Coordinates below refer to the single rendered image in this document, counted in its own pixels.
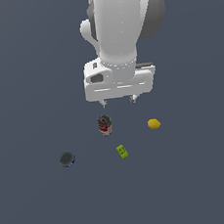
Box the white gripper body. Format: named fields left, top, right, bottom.
left=80, top=50, right=159, bottom=104

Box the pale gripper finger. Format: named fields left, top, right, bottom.
left=98, top=99, right=110, bottom=110
left=128, top=93, right=140, bottom=104

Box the red and white soup can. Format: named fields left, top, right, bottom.
left=96, top=113, right=114, bottom=138

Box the yellow lemon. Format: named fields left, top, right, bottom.
left=147, top=117, right=162, bottom=130

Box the green rectangular block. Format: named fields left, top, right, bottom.
left=114, top=143, right=130, bottom=160

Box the dark round can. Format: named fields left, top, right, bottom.
left=58, top=149, right=77, bottom=169

